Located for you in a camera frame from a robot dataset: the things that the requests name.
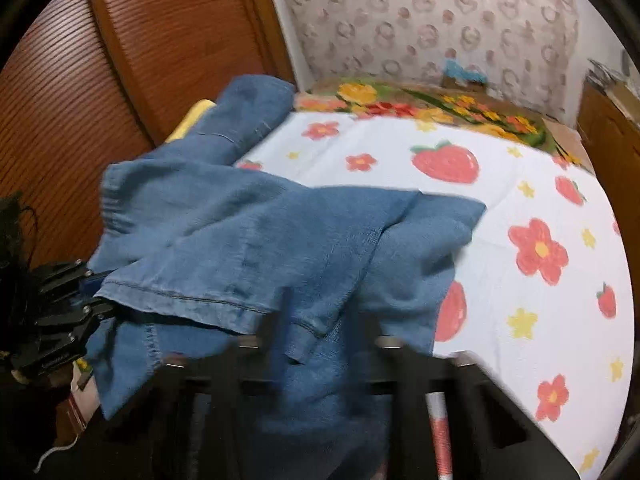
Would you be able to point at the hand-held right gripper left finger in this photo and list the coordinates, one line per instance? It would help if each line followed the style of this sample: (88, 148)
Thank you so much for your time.
(232, 362)

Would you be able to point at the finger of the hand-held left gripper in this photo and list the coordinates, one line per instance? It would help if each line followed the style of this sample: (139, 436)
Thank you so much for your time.
(70, 327)
(65, 280)

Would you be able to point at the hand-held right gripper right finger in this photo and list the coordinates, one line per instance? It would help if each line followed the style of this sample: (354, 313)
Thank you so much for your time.
(400, 360)

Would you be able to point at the blue denim pants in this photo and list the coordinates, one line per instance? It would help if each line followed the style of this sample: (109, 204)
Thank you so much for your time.
(250, 240)

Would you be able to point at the white strawberry print blanket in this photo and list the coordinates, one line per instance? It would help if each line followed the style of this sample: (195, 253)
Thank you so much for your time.
(500, 195)

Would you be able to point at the yellow plush toy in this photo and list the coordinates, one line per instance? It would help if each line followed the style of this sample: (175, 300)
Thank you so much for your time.
(192, 120)

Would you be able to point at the brown floral blanket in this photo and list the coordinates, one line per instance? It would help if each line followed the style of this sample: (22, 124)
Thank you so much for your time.
(400, 105)

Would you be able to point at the wooden louvered closet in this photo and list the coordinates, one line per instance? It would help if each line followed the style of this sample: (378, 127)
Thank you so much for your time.
(150, 35)

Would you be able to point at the small cardboard box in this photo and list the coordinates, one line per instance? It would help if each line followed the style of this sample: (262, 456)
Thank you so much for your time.
(462, 87)

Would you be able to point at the blue cloth item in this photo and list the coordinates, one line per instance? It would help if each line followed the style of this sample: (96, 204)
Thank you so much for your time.
(462, 71)

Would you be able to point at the wooden cabinet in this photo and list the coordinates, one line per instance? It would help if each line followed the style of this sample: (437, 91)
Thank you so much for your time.
(615, 135)

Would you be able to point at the pile of papers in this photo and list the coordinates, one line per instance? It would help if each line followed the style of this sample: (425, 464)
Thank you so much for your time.
(607, 72)

